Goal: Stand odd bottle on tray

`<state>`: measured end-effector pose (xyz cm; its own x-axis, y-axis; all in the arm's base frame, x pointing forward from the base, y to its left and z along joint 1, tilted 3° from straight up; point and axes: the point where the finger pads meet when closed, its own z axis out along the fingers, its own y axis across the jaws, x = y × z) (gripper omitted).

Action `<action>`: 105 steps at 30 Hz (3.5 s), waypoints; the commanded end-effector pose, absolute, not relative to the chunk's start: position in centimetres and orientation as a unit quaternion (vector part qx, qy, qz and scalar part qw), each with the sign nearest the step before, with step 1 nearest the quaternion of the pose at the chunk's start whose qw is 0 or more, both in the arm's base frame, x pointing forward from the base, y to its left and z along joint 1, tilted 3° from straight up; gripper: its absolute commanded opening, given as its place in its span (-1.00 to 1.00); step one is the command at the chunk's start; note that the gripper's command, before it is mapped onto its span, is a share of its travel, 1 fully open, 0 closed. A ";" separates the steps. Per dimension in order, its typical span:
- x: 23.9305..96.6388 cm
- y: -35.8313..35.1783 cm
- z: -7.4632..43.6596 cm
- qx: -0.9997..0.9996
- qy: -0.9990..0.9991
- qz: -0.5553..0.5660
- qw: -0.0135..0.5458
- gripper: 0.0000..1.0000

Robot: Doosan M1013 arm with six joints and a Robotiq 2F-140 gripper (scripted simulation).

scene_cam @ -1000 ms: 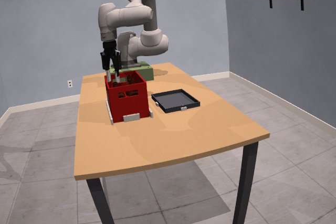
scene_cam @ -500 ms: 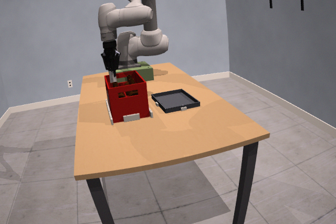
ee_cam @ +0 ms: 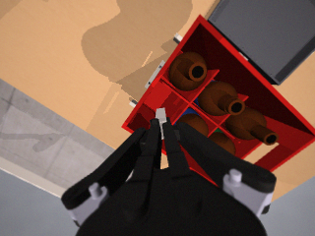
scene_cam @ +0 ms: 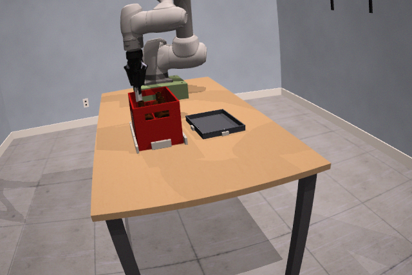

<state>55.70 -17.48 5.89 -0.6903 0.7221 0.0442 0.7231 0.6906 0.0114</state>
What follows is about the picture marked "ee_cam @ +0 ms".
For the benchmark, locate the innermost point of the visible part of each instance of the dark grey tray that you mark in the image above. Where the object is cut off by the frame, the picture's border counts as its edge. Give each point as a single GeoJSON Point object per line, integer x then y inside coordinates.
{"type": "Point", "coordinates": [277, 35]}

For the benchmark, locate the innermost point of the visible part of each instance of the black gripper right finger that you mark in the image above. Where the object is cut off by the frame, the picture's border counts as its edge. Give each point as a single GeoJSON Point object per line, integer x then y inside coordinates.
{"type": "Point", "coordinates": [249, 183]}

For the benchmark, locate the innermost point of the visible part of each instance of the red bottle crate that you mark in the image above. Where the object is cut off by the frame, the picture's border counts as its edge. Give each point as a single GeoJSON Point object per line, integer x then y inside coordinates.
{"type": "Point", "coordinates": [226, 64]}

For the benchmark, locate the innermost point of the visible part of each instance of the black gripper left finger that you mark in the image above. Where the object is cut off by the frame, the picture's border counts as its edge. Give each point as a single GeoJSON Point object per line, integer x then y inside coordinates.
{"type": "Point", "coordinates": [141, 152]}

